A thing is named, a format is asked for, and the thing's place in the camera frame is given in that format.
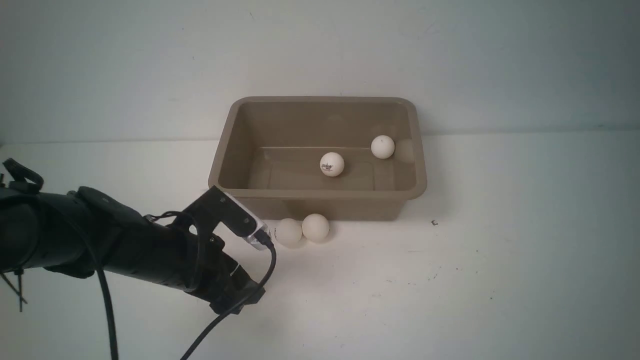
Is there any white ping-pong ball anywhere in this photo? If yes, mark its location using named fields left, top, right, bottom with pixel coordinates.
left=319, top=152, right=346, bottom=177
left=301, top=213, right=330, bottom=243

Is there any white ball with black mark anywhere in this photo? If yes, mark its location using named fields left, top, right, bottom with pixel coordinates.
left=274, top=218, right=303, bottom=249

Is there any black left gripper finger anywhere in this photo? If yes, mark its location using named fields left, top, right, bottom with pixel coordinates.
left=208, top=272, right=266, bottom=315

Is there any tan plastic bin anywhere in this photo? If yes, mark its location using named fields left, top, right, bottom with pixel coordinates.
left=207, top=96, right=428, bottom=221

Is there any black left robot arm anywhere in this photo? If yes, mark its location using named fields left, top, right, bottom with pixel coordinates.
left=0, top=158, right=268, bottom=315

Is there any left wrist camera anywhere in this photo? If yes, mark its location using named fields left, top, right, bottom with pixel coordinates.
left=183, top=186, right=274, bottom=251

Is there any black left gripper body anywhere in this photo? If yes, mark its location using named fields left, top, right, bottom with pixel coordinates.
left=165, top=225, right=245, bottom=302

